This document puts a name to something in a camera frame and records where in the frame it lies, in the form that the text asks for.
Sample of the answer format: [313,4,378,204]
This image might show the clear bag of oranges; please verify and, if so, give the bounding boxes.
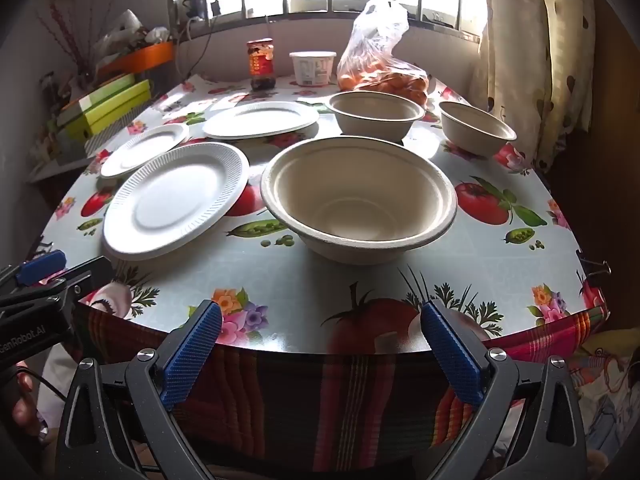
[336,0,431,108]

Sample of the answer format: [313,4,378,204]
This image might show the grey side shelf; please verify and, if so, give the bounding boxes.
[27,150,101,183]

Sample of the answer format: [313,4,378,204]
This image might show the white plastic tub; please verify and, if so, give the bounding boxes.
[289,50,337,87]

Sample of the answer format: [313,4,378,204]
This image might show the red plaid cloth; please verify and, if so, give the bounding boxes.
[72,305,608,466]

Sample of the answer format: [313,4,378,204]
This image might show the red label sauce jar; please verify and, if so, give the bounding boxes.
[246,37,276,92]

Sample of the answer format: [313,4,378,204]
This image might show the thin dark cable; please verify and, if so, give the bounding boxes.
[174,15,221,77]

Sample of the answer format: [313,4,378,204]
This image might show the dried twigs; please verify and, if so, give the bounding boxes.
[47,0,108,76]

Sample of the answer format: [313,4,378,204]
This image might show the olive green flat box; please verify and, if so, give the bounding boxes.
[57,74,138,128]

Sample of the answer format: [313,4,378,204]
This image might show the black binder clip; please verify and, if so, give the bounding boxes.
[577,250,612,278]

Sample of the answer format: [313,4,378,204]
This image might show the small beige paper bowl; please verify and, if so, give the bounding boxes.
[438,101,518,157]

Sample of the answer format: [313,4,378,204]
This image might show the beige patterned curtain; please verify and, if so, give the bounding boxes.
[472,0,598,171]

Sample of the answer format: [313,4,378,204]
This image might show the grey striped box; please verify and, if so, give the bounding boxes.
[82,120,146,156]

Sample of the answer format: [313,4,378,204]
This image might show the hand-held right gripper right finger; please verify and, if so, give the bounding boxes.
[420,299,586,480]

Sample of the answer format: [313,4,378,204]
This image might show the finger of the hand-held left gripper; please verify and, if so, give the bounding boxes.
[0,250,67,288]
[30,256,115,306]

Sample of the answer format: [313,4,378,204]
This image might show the floral vegetable print tablecloth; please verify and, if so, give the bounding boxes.
[37,74,608,356]

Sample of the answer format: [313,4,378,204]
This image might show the colourful printed cloth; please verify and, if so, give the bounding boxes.
[567,327,640,466]

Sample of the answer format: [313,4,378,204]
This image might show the lime green flat box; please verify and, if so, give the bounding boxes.
[75,80,153,143]

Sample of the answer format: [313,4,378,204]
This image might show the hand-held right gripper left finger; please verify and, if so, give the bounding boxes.
[55,299,223,480]

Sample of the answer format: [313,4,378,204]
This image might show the crumpled white plastic bags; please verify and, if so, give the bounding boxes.
[95,9,171,58]

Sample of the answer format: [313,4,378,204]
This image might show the white oval plate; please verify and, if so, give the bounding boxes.
[201,101,321,141]

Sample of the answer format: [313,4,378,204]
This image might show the person's left hand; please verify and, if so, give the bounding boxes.
[10,364,51,441]

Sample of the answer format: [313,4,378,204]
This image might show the large white foam plate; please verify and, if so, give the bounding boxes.
[102,141,251,262]

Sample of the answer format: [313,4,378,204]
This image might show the small white foam plate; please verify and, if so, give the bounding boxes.
[100,123,192,179]

